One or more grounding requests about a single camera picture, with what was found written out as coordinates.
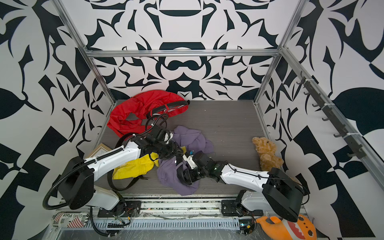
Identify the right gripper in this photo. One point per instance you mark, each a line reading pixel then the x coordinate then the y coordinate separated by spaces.
pixel 185 173

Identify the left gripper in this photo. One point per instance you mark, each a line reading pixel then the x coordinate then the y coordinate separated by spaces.
pixel 174 150

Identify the purple trousers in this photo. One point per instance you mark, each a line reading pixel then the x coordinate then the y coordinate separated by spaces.
pixel 188 140

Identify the yellow trousers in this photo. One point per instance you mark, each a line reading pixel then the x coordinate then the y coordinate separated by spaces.
pixel 166 169

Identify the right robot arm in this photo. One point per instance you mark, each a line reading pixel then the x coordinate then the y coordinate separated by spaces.
pixel 283 194

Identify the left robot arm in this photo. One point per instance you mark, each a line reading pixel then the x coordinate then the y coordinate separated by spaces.
pixel 76 188

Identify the red trousers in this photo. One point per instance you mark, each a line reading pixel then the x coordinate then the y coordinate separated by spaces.
pixel 128 116

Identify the black belt in red trousers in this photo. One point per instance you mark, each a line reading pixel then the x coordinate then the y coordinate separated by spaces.
pixel 171 109

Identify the framed picture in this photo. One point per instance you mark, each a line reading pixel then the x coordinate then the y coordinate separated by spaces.
pixel 99 150

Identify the brown teddy bear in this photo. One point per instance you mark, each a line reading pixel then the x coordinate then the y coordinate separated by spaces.
pixel 266 150

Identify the orange monster plush toy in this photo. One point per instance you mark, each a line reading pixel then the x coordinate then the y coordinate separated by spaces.
pixel 278 229

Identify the striped printed card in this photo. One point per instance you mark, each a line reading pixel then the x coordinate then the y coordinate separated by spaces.
pixel 71 219

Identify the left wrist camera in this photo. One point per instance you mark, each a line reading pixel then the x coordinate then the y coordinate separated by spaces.
pixel 168 136

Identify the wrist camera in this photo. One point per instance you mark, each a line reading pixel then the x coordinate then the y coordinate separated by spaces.
pixel 190 161
pixel 168 136

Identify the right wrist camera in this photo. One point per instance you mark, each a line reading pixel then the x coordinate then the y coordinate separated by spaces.
pixel 190 161

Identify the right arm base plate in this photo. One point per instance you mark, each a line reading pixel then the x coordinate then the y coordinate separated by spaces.
pixel 230 208

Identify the white cable duct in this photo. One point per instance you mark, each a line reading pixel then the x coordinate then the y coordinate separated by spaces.
pixel 175 224

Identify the black coat hook rail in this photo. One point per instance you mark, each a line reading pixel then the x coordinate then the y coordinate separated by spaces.
pixel 335 117

